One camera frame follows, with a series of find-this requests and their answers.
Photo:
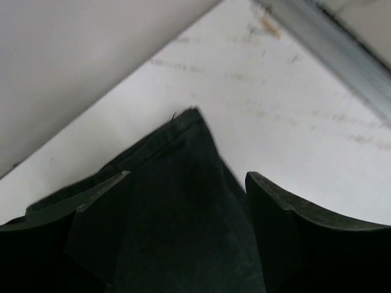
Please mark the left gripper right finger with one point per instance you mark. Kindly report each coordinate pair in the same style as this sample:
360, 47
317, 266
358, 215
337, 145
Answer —
304, 247

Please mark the black trousers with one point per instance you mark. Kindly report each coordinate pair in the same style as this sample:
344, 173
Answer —
177, 222

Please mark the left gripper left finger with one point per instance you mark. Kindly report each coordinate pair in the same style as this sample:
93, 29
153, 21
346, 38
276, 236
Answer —
68, 241

